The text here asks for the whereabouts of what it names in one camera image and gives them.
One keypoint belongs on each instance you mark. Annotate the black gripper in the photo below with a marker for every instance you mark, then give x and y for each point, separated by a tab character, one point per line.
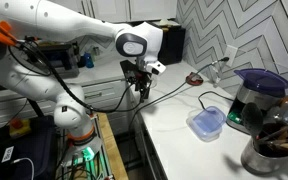
134	74

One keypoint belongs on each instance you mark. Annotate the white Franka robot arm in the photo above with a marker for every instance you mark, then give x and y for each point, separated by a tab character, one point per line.
50	23

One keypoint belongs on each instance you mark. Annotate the clear plastic container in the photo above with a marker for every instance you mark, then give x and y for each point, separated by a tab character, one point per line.
206	123

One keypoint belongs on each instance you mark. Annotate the white drawer cabinet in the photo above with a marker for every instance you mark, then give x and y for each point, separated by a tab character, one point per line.
100	100

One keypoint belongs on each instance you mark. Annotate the round red coaster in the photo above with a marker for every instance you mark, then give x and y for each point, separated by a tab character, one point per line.
194	79

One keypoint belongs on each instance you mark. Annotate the black countertop appliance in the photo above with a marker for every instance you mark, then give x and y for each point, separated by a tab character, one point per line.
172	45

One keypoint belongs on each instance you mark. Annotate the wooden board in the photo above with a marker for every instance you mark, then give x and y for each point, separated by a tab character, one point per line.
112	146

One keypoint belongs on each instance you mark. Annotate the blue bottle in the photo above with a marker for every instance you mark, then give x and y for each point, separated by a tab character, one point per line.
89	61

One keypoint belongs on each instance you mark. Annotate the white upper cabinet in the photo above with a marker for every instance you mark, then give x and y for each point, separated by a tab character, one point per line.
127	9

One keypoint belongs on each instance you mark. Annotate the black box appliance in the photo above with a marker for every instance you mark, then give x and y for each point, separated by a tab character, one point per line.
62	58

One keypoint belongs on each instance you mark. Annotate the black plastic spoon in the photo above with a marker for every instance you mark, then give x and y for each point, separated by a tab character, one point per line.
251	118

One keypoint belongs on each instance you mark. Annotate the steel kettle with purple lid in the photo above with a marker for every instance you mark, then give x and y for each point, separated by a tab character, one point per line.
255	95

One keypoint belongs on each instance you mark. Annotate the yellow emergency stop button box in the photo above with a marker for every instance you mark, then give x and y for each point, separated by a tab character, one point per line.
19	126

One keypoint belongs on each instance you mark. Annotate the steel utensil holder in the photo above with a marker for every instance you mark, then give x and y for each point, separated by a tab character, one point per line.
262	160

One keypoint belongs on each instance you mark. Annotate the black bag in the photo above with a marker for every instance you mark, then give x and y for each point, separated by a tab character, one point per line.
17	150

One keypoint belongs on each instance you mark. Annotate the white QR label tag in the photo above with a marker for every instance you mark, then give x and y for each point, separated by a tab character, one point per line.
7	154

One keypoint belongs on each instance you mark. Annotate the green lit robot base mount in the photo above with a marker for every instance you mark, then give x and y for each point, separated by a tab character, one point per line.
84	156

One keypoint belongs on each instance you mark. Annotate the white wall outlet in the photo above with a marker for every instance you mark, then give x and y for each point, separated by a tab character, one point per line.
230	55

